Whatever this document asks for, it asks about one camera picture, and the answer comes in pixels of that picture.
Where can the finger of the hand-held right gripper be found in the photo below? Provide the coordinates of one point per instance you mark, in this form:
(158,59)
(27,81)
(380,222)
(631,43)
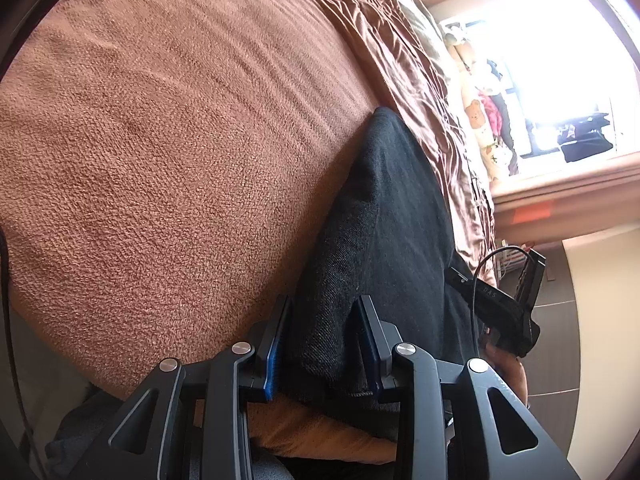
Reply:
(462,277)

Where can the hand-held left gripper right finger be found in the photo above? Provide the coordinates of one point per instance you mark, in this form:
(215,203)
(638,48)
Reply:
(370,355)

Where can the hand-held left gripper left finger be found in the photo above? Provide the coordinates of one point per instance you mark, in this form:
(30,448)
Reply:
(275,360)

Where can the black pants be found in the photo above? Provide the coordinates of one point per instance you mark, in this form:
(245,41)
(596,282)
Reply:
(390,220)

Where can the person's right hand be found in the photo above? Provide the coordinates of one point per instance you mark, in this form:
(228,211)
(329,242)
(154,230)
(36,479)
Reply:
(512,372)

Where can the white slatted rack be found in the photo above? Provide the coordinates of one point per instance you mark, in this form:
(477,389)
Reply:
(510,265)

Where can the bear print bolster pillow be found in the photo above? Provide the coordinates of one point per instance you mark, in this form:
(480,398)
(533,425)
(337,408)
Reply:
(480,125)

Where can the red cloth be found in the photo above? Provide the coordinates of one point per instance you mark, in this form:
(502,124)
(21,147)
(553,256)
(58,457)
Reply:
(492,115)

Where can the brown crinkled quilt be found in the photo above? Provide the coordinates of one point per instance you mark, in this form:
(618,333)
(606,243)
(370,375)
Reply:
(410,75)

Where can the brown fleece blanket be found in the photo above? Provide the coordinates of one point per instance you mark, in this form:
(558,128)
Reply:
(175,160)

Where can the tan plush toy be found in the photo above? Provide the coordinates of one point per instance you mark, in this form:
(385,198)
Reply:
(456,40)

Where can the black framed window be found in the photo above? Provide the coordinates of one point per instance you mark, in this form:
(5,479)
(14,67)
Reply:
(560,60)

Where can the white pillow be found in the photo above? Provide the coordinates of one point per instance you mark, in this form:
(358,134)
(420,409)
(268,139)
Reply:
(425,15)

